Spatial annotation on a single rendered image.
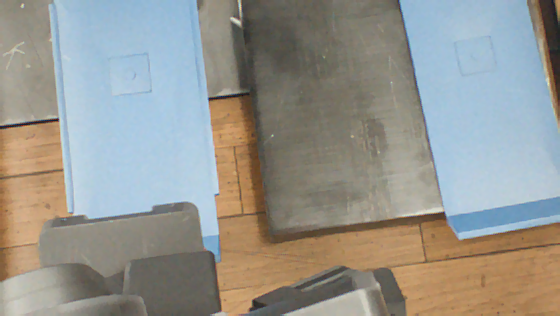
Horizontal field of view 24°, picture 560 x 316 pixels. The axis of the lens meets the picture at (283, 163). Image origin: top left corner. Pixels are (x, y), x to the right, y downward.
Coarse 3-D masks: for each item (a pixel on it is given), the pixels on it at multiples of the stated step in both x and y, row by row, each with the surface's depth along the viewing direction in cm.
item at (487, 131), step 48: (432, 0) 74; (480, 0) 74; (432, 48) 73; (528, 48) 73; (432, 96) 72; (480, 96) 72; (528, 96) 72; (432, 144) 72; (480, 144) 72; (528, 144) 71; (480, 192) 71; (528, 192) 71
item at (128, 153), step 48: (96, 0) 67; (144, 0) 67; (96, 48) 66; (144, 48) 66; (192, 48) 66; (96, 96) 65; (144, 96) 65; (192, 96) 66; (96, 144) 65; (144, 144) 65; (192, 144) 65; (96, 192) 64; (144, 192) 64; (192, 192) 64
